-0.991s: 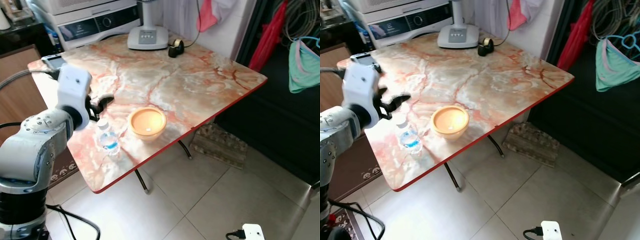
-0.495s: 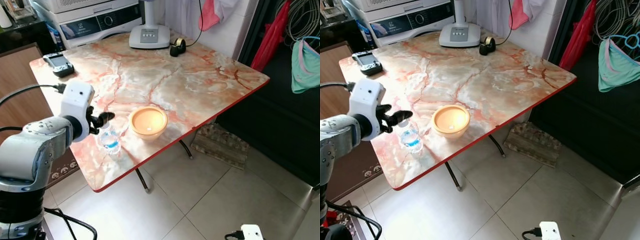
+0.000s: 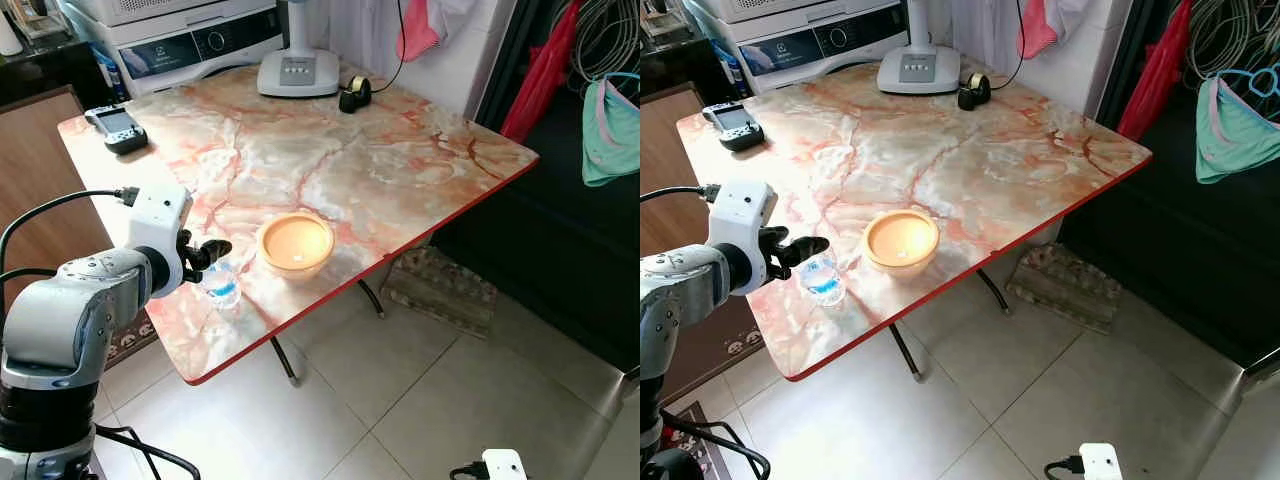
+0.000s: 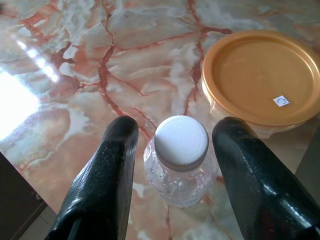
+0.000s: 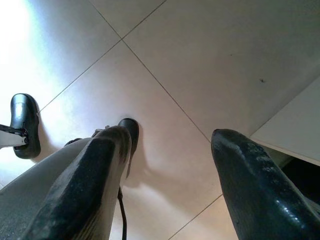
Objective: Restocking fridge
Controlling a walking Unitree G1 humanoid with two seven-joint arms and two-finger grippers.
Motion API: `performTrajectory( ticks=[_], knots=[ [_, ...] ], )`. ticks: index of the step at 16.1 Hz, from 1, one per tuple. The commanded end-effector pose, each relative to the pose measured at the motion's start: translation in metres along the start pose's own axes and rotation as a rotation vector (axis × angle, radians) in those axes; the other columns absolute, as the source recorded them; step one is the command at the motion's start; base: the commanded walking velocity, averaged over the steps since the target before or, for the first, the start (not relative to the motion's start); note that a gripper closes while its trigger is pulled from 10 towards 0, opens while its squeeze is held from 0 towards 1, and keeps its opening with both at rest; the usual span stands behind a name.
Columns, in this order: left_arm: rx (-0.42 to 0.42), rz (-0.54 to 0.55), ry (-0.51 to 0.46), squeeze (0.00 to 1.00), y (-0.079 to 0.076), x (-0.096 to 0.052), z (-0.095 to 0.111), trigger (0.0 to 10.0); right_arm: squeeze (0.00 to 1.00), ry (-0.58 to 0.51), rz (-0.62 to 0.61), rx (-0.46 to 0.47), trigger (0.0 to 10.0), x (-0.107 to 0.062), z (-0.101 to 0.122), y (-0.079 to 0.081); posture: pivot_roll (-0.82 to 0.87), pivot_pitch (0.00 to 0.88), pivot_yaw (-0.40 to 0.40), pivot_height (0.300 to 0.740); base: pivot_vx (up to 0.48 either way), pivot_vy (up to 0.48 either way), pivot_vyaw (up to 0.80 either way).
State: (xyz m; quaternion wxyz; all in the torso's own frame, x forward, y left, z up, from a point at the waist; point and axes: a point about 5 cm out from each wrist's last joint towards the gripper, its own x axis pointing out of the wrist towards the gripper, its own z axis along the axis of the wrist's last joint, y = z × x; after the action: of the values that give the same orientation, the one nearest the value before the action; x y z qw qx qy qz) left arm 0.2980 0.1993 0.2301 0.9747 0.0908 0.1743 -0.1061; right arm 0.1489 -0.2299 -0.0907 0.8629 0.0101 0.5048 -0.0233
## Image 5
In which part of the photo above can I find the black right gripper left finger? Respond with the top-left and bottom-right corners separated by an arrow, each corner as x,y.
24,126 -> 133,240

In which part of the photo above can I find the silver robot leg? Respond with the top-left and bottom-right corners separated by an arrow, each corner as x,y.
0,123 -> 29,151
0,126 -> 121,240

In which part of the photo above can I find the black robot foot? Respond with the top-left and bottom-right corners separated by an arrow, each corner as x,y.
10,93 -> 42,159
116,117 -> 140,165

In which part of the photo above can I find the silver robot right leg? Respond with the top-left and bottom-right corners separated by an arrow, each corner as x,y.
0,126 -> 121,240

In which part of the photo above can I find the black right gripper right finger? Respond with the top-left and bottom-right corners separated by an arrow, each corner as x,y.
211,128 -> 320,240

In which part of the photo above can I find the black robot right foot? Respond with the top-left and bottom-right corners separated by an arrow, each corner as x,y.
116,117 -> 140,165

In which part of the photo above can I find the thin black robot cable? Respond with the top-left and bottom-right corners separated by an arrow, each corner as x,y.
116,184 -> 129,240

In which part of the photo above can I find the black robot left foot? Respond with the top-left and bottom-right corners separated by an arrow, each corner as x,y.
10,93 -> 42,159

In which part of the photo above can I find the silver robot left leg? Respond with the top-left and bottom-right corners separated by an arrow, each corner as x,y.
0,123 -> 29,151

